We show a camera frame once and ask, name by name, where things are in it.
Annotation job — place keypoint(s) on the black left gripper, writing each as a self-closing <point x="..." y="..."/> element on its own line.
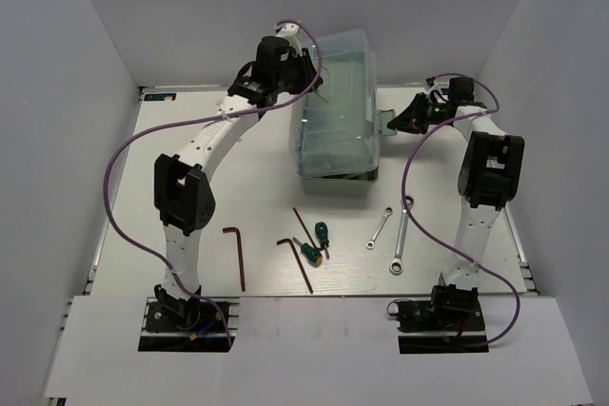
<point x="306" y="68"/>

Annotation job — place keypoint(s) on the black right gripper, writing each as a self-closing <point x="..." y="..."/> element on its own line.
<point x="412" y="119"/>

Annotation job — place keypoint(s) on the green toolbox with clear lid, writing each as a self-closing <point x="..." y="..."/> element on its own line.
<point x="335" y="131"/>

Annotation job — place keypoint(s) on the small silver ratchet wrench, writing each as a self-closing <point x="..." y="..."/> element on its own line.
<point x="378" y="230"/>

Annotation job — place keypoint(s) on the large silver ratchet wrench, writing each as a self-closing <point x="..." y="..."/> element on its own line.
<point x="396" y="266"/>

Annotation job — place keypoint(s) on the medium brown hex key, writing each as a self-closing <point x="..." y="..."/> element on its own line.
<point x="297" y="259"/>

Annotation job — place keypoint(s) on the large brown hex key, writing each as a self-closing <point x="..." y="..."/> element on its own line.
<point x="240" y="253"/>

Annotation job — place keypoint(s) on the thin brown hex key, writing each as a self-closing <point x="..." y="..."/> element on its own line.
<point x="303" y="225"/>

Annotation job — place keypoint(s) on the green screwdriver orange cap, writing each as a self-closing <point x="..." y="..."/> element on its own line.
<point x="311" y="253"/>

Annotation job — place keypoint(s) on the dark green screwdriver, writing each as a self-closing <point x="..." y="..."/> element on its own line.
<point x="322" y="234"/>

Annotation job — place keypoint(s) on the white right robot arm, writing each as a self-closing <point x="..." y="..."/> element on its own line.
<point x="488" y="179"/>

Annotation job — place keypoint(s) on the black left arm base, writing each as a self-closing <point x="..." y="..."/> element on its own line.
<point x="201" y="330"/>

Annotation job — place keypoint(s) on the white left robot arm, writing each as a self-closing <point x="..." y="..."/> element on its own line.
<point x="182" y="191"/>

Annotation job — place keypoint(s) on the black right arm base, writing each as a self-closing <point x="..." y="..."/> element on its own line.
<point x="424" y="331"/>

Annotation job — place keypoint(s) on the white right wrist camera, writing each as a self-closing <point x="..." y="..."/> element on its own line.
<point x="433" y="91"/>

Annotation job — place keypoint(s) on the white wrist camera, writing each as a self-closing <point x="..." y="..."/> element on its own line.
<point x="433" y="91"/>
<point x="290" y="32"/>

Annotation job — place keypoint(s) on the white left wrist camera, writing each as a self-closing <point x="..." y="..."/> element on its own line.
<point x="290" y="32"/>

